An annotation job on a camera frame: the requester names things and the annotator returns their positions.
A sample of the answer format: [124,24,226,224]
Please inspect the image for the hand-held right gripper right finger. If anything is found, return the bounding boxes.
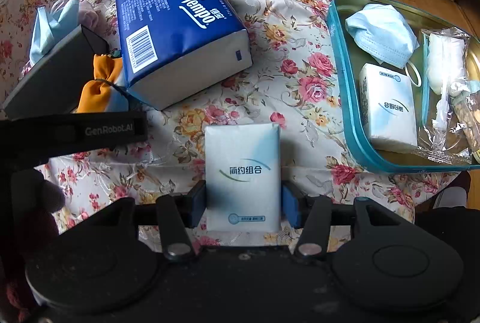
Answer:
[281,184,407,259]

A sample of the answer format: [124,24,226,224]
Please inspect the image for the person's left hand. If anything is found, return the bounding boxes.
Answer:
[32,169,67,215]

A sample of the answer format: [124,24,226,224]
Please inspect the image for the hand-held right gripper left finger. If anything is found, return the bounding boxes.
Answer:
[84,181,208,262]

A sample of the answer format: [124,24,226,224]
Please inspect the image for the floral tablecloth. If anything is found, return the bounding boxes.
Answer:
[0,0,462,256]

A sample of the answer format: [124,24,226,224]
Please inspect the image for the orange navy white sock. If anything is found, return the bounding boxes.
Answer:
[77,52,130,114]

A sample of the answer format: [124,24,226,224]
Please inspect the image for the pink cloth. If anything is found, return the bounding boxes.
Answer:
[79,1,100,31]

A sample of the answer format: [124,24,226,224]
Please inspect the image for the clear plastic bag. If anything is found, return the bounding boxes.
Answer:
[418,27,480,164]

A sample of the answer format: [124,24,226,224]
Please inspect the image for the small white tissue pack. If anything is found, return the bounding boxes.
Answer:
[359,63,419,153]
[204,122,283,234]

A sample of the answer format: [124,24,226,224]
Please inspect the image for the large blue tissue pack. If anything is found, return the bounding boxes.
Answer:
[113,0,253,111]

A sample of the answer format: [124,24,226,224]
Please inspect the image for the black box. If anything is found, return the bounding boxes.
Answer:
[2,24,110,120]

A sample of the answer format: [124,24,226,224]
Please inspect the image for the blue face mask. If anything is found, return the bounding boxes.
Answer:
[344,3,421,87]
[30,0,81,66]

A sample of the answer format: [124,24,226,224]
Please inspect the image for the teal tin tray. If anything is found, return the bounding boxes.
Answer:
[325,0,480,174]

